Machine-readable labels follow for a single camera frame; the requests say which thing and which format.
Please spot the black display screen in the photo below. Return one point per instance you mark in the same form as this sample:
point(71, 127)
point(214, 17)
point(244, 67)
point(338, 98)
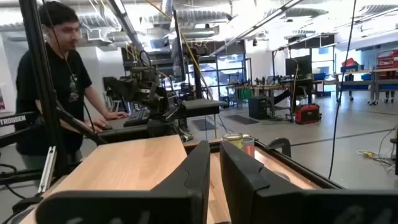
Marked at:
point(298, 66)

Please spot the red and black toolbox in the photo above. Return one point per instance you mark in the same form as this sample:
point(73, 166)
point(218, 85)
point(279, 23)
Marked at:
point(308, 114)

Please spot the black keyboard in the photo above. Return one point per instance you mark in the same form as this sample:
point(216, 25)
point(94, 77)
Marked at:
point(138, 116)

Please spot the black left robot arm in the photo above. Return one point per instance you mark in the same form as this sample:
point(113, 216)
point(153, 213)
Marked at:
point(161, 124)

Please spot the dark floor mat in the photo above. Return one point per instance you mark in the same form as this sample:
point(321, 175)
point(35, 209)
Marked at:
point(242, 119)
point(203, 124)

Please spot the black floor box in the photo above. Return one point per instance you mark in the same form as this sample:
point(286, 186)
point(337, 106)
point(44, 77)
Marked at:
point(258, 108)

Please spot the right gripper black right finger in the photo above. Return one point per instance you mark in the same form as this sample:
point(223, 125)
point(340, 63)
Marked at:
point(255, 199)

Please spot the black desk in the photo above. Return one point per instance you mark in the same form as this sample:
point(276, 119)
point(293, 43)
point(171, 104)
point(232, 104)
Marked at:
point(202, 105)

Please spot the red tool chest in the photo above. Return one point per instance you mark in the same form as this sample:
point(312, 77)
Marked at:
point(388, 62)

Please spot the grey workbench with blue bins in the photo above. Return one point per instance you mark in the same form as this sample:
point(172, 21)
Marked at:
point(357, 84)

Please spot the black computer monitor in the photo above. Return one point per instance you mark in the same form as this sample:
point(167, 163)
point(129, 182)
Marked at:
point(179, 56)

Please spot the black Trossen labelled bar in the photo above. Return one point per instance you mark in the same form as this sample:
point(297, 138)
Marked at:
point(15, 119)

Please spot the yellow green label tin can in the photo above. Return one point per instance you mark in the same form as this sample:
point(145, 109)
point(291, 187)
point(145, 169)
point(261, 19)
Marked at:
point(233, 140)

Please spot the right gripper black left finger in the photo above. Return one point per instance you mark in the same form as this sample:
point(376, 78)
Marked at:
point(174, 199)

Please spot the grey metal rig strut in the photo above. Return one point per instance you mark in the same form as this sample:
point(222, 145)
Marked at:
point(127, 28)

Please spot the red orange label tin can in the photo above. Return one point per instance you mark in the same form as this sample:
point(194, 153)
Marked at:
point(248, 147)

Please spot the black rig upright post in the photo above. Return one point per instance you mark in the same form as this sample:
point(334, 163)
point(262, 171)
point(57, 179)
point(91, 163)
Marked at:
point(40, 77)

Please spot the silver aluminium bracket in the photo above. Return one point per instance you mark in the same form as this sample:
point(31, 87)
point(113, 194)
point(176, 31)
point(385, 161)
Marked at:
point(47, 169)

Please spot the cluttered workbench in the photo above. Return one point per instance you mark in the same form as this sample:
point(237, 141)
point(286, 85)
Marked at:
point(258, 88)

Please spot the black table clamp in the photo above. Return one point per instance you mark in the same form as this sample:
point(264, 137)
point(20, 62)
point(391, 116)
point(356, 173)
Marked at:
point(280, 144)

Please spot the person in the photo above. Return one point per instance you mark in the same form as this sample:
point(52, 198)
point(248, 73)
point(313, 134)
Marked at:
point(59, 81)

